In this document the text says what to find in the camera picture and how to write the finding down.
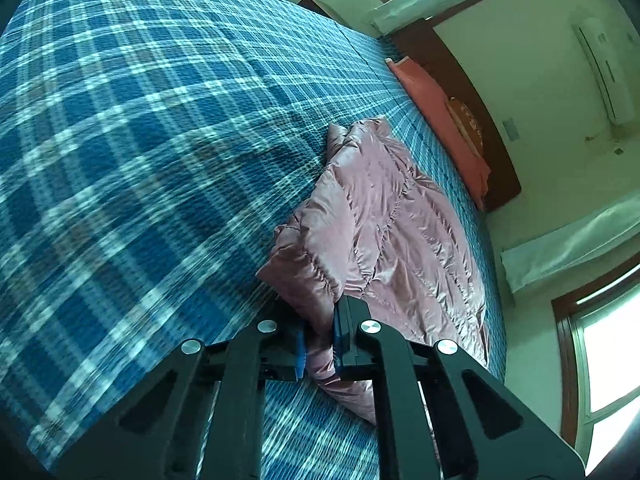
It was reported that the pink quilted down jacket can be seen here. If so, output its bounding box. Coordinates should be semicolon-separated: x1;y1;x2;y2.
257;117;489;422

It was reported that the light green curtain by window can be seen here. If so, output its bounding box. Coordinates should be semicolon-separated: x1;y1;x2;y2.
500;193;639;294

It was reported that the orange pillow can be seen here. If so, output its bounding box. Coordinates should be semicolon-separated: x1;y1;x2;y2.
385;56;490;210

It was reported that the blue plaid bed sheet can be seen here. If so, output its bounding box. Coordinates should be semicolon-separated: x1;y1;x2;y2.
1;0;506;469

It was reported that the dark wooden headboard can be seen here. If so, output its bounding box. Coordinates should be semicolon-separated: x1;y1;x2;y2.
388;18;522;212

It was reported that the wall socket plate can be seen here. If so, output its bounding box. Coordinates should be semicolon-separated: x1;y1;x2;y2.
502;117;520;142

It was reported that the white wall air conditioner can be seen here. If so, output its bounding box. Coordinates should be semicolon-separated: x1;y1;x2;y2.
573;18;636;126

